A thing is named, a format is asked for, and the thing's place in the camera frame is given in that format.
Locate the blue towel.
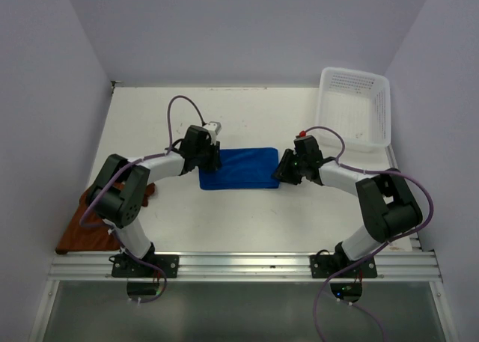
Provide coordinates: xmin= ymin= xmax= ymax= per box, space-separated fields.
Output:
xmin=199 ymin=147 xmax=280 ymax=191

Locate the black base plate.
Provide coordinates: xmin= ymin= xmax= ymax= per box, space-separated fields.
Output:
xmin=309 ymin=253 xmax=378 ymax=279
xmin=109 ymin=253 xmax=179 ymax=278

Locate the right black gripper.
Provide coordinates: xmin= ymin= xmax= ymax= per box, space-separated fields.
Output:
xmin=271 ymin=149 xmax=307 ymax=185

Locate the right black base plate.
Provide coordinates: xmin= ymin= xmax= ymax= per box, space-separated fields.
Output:
xmin=309 ymin=253 xmax=378 ymax=279

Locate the white plastic basket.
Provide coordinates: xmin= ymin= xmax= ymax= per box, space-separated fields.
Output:
xmin=314 ymin=67 xmax=391 ymax=153

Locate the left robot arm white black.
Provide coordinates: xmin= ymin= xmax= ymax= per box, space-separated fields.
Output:
xmin=86 ymin=122 xmax=222 ymax=277

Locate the aluminium mounting rail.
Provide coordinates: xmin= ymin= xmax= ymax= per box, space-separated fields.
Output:
xmin=47 ymin=251 xmax=442 ymax=282

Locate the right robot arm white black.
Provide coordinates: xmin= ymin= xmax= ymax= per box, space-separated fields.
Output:
xmin=272 ymin=136 xmax=423 ymax=277

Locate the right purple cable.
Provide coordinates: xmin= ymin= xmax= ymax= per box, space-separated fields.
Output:
xmin=305 ymin=126 xmax=436 ymax=342

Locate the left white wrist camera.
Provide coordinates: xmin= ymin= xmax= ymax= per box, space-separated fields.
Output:
xmin=204 ymin=121 xmax=222 ymax=136

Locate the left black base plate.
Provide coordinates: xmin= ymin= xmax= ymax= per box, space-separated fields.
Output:
xmin=109 ymin=253 xmax=179 ymax=278

